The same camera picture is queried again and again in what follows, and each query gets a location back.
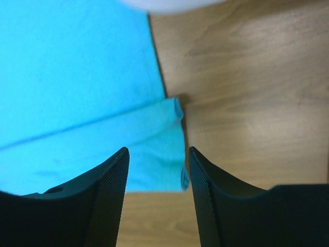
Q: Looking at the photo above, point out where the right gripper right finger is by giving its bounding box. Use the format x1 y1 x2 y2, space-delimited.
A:
189 147 328 246

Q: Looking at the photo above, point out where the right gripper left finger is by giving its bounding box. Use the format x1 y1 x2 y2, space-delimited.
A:
1 147 130 247

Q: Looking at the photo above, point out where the light blue t shirt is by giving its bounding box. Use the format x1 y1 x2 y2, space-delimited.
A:
1 1 189 195

